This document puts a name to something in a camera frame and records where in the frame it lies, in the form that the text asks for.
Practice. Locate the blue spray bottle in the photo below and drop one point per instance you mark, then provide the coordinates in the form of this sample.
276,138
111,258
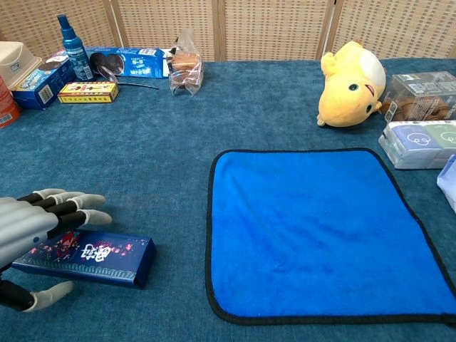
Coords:
75,53

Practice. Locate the short blue cookie box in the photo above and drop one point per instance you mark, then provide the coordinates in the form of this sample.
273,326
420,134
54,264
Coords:
35,89

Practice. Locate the long blue cookie box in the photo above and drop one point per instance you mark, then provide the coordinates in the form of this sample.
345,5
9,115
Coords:
142,64

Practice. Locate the yellow plush toy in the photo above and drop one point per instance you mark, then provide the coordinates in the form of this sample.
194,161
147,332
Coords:
347,96

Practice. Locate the multicolour tissue pack row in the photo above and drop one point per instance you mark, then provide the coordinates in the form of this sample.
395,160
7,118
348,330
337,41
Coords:
417,142

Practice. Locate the beige plastic lunch box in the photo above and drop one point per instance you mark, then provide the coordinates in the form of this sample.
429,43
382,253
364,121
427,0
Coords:
16,62

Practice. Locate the white wet wipes pack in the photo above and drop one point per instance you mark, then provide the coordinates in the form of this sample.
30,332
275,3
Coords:
449,185

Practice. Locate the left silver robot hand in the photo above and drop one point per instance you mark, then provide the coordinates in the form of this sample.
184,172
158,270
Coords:
25,224

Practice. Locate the red cylindrical snack can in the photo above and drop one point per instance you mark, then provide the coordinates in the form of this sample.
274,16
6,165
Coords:
6,107

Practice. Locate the clear bag of bread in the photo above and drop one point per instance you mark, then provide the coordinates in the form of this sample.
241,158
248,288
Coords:
185,71

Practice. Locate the wicker folding screen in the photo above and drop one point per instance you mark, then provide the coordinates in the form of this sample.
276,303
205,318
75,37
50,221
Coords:
270,28

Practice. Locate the blue microfibre cloth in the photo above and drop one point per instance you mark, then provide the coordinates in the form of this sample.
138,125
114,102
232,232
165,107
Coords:
313,231

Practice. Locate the yellow and red box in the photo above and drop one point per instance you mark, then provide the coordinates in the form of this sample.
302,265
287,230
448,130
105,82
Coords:
87,92

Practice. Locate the blue glasses case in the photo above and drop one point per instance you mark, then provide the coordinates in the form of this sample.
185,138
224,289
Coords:
99,258

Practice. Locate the teal tablecloth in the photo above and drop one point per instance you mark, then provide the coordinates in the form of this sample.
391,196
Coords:
142,160

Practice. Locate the clear box of brown snacks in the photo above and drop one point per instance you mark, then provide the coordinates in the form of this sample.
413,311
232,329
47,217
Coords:
420,96

